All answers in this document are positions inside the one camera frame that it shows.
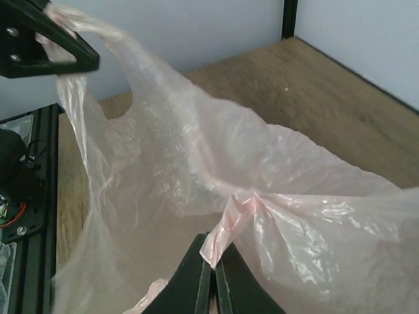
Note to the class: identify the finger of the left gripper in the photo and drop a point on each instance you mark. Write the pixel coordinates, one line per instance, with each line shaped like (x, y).
(23, 25)

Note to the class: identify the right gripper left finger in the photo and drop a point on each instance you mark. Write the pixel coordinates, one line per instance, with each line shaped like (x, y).
(189, 290)

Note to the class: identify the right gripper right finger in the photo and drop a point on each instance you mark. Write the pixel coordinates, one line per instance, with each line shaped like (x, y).
(238, 291)

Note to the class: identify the pink plastic trash bag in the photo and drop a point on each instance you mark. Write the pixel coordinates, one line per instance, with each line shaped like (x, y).
(321, 235)

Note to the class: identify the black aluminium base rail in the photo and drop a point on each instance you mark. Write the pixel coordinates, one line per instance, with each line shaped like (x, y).
(28, 229)

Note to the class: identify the black left frame post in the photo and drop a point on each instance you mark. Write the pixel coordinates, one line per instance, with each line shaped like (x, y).
(289, 17)

